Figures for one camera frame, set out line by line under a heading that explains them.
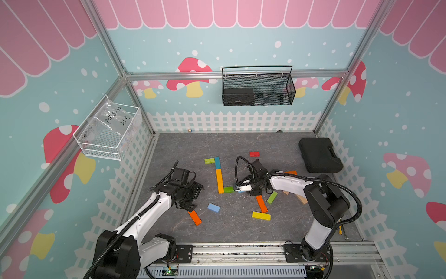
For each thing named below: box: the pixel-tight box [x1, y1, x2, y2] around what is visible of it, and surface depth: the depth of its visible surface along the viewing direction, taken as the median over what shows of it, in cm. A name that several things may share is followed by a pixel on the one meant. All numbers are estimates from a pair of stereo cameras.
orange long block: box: [186, 209, 203, 227], surface depth 85 cm
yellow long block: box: [252, 210, 272, 221], surface depth 87 cm
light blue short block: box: [207, 202, 221, 213], surface depth 89 cm
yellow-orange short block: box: [218, 183, 225, 195], surface depth 94 cm
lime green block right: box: [266, 190, 279, 205], surface depth 91 cm
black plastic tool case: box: [298, 137, 344, 173], surface depth 104 cm
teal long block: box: [214, 156, 222, 170], surface depth 105 cm
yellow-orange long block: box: [215, 168, 225, 193], surface depth 99 cm
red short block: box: [249, 151, 260, 157], surface depth 111 cm
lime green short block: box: [204, 158, 215, 165], surface depth 108 cm
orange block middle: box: [256, 194, 269, 214], surface depth 89 cm
